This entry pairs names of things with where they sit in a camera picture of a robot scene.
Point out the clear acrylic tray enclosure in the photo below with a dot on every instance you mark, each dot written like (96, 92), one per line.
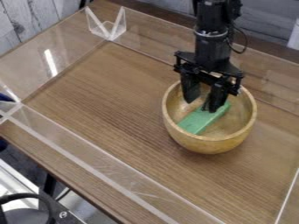
(88, 81)

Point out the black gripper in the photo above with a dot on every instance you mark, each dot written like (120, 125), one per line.
(207, 66)

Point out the blue object at left edge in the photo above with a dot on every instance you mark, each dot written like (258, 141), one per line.
(5, 98)

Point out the light wooden bowl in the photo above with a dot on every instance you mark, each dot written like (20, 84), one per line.
(227, 133)

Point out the green rectangular block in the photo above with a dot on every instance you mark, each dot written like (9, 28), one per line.
(200, 119)

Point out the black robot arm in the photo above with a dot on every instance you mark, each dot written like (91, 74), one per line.
(216, 16)

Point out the black metal bracket with screw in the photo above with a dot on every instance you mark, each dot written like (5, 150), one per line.
(63, 214)

